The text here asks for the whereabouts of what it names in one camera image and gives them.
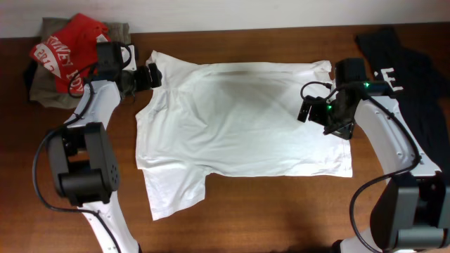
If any white t-shirt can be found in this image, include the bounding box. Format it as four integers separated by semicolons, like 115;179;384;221
136;51;352;220

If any red folded t-shirt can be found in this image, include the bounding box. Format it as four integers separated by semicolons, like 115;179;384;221
30;13;110;95

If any dark navy garment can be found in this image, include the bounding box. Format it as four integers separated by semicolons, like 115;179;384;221
355;28;449;173

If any olive folded garment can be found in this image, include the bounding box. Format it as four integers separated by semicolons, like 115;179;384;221
29;18;131;109

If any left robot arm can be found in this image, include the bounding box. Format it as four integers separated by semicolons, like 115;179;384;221
44;76;141;252

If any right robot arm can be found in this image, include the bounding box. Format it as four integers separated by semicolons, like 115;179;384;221
298;81;449;252

